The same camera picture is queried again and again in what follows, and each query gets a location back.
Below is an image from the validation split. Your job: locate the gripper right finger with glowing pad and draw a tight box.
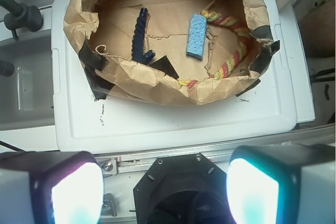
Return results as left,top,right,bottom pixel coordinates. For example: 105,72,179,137
226,144,335,223

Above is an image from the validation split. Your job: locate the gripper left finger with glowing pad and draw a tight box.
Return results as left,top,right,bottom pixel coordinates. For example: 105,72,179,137
1,151,104,223

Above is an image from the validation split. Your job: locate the blue sponge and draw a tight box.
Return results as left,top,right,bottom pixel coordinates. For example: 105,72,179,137
186,14,207,61

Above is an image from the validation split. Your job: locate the white plastic bin lid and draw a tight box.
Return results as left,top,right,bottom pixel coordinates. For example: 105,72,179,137
51,0,298,154

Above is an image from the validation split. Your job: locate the clear plastic tub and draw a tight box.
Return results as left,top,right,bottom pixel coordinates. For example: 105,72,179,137
1,29,55,131

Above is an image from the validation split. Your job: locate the brown paper bag container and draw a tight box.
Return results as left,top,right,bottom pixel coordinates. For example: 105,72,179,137
64,0,280,106

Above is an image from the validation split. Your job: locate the aluminium extrusion rail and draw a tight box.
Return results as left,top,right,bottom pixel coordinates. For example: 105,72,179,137
95,123,335,177

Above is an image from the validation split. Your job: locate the black octagonal mount plate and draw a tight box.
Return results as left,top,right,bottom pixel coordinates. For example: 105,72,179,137
133,155,235,223

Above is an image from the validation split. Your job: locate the red yellow green rope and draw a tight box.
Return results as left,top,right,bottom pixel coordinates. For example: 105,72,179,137
177,9,251,90

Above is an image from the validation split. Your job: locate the dark blue twisted rope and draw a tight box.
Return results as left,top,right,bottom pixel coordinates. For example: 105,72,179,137
131,7,156,64

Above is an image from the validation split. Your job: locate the grey clamp handle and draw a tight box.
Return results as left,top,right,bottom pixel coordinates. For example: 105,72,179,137
1,0,44,40

